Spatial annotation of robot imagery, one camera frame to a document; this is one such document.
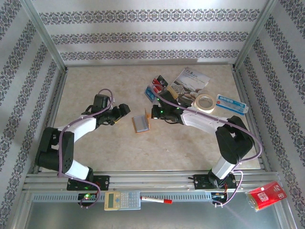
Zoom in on orange card holder grey sleeves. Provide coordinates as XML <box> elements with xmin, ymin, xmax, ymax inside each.
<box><xmin>132</xmin><ymin>108</ymin><xmax>152</xmax><ymax>135</ymax></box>

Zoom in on blue card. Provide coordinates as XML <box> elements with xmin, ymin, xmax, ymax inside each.
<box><xmin>144</xmin><ymin>87</ymin><xmax>156</xmax><ymax>103</ymax></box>

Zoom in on white red card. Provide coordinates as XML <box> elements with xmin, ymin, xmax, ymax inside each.
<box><xmin>151</xmin><ymin>83</ymin><xmax>164</xmax><ymax>95</ymax></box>

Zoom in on gold card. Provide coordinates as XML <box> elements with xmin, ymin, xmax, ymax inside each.
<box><xmin>166</xmin><ymin>85</ymin><xmax>179</xmax><ymax>100</ymax></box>

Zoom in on black card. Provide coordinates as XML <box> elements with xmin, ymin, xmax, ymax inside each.
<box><xmin>156</xmin><ymin>74</ymin><xmax>169</xmax><ymax>87</ymax></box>

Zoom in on beige masking tape roll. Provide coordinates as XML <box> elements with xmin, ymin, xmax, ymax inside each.
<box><xmin>192</xmin><ymin>93</ymin><xmax>216</xmax><ymax>114</ymax></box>

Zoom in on photo print brochure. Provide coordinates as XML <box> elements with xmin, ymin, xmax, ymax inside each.
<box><xmin>169</xmin><ymin>67</ymin><xmax>211</xmax><ymax>108</ymax></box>

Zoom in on blue white flat packet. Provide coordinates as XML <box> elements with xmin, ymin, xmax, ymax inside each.
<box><xmin>215</xmin><ymin>94</ymin><xmax>250</xmax><ymax>116</ymax></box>

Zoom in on beige grey calculator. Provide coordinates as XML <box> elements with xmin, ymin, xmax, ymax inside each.
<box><xmin>103</xmin><ymin>190</ymin><xmax>142</xmax><ymax>211</ymax></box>

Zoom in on left control board with lights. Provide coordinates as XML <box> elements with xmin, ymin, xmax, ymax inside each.
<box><xmin>78</xmin><ymin>192</ymin><xmax>99</xmax><ymax>203</ymax></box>

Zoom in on white red marker pen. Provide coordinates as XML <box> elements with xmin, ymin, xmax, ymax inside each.
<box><xmin>140</xmin><ymin>196</ymin><xmax>173</xmax><ymax>205</ymax></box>

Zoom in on grey metal shelf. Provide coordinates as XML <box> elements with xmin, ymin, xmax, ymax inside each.
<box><xmin>23</xmin><ymin>201</ymin><xmax>286</xmax><ymax>229</ymax></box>

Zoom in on red packet in clear wrap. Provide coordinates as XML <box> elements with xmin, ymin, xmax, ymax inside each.
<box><xmin>245</xmin><ymin>180</ymin><xmax>288</xmax><ymax>213</ymax></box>

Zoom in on aluminium side rail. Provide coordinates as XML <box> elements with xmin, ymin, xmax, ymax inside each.
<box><xmin>32</xmin><ymin>69</ymin><xmax>69</xmax><ymax>174</ymax></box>
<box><xmin>232</xmin><ymin>68</ymin><xmax>272</xmax><ymax>172</ymax></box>

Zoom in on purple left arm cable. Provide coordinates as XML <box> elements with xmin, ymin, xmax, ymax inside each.
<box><xmin>57</xmin><ymin>88</ymin><xmax>115</xmax><ymax>208</ymax></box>

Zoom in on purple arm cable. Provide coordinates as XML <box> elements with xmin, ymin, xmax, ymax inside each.
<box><xmin>151</xmin><ymin>83</ymin><xmax>264</xmax><ymax>208</ymax></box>
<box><xmin>57</xmin><ymin>88</ymin><xmax>115</xmax><ymax>208</ymax></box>

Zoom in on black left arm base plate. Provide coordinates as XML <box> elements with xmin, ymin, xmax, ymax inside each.
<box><xmin>66</xmin><ymin>175</ymin><xmax>111</xmax><ymax>191</ymax></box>

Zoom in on aluminium mounting rail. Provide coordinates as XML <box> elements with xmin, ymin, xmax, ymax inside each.
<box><xmin>22</xmin><ymin>170</ymin><xmax>283</xmax><ymax>193</ymax></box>

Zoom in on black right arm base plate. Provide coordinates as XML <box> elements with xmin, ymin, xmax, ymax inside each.
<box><xmin>193</xmin><ymin>174</ymin><xmax>238</xmax><ymax>191</ymax></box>

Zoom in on grey slotted cable duct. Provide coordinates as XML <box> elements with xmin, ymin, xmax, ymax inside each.
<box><xmin>30</xmin><ymin>192</ymin><xmax>215</xmax><ymax>203</ymax></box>

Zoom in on right control board with wires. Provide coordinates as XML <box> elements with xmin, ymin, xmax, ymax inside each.
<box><xmin>211</xmin><ymin>192</ymin><xmax>228</xmax><ymax>203</ymax></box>

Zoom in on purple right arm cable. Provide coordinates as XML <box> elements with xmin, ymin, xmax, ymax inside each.
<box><xmin>151</xmin><ymin>83</ymin><xmax>264</xmax><ymax>208</ymax></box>

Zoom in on aluminium frame post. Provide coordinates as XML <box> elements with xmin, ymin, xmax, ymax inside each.
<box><xmin>233</xmin><ymin>0</ymin><xmax>279</xmax><ymax>71</ymax></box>
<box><xmin>20</xmin><ymin>0</ymin><xmax>69</xmax><ymax>71</ymax></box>

